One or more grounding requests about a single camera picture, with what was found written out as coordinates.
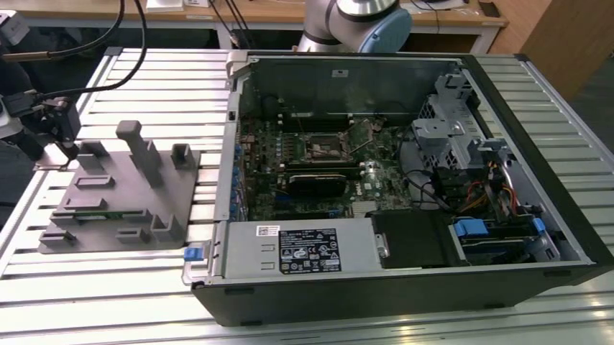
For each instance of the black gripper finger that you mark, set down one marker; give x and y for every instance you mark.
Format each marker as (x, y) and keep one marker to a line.
(70, 122)

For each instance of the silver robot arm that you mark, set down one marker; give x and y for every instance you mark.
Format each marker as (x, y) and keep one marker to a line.
(365, 7)

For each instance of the CPU socket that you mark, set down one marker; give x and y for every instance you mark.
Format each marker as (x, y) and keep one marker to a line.
(326, 146)

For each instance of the green RAM stick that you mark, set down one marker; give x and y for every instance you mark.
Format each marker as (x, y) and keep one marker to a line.
(116, 216)

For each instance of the grey parts rack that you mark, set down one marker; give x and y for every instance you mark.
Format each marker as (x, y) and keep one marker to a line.
(125, 215)

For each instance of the white cardboard box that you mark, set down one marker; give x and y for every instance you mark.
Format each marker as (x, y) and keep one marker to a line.
(166, 5)

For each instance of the small white box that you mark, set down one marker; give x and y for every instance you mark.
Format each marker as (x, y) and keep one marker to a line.
(200, 3)

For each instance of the blue case latch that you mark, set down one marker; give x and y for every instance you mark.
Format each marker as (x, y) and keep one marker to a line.
(193, 253)

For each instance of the silver power supply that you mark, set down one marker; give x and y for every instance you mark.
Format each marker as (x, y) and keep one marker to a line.
(245, 251)

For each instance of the black graphics card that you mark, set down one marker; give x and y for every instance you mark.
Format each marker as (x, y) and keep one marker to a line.
(317, 187)

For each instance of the black expansion slot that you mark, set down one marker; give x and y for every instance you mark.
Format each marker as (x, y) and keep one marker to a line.
(302, 215)

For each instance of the coin cell battery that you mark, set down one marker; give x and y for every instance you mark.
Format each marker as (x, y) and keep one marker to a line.
(377, 125)

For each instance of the small silver heat sink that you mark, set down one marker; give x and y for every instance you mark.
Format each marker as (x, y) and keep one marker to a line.
(365, 209)

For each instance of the green motherboard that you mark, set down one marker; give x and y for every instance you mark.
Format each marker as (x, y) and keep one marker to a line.
(384, 179)

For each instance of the black PC case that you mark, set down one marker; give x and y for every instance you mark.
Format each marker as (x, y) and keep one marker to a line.
(336, 298)

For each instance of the metal drive cage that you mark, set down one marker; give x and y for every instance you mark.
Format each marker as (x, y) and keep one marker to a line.
(435, 131)

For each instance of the black plastic drive cover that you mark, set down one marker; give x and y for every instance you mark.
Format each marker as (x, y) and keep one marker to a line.
(413, 240)

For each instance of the wooden desk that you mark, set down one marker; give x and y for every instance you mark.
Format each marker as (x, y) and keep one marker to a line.
(471, 21)

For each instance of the hard disk in blue carrier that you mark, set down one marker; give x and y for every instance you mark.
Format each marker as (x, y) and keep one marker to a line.
(471, 228)

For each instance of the wooden cabinet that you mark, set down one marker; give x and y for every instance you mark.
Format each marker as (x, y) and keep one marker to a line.
(567, 43)

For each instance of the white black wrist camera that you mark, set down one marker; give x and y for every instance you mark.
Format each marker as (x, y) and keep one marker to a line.
(22, 104)

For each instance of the grey case hinge bracket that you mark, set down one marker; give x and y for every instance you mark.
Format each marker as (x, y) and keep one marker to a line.
(237, 61)

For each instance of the grey plastic bracket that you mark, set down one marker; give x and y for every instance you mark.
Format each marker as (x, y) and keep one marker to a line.
(489, 147)

